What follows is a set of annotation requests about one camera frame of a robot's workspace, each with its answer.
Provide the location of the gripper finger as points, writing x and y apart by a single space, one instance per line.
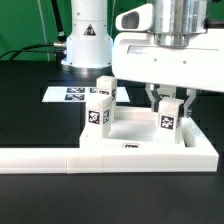
152 92
186 107

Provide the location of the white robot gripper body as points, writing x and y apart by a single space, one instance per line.
171 44

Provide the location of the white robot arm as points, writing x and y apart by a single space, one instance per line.
89 46

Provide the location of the white L-shaped obstacle fence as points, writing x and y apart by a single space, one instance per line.
198 155

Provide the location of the white marker sheet with tags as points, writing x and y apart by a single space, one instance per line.
61 94

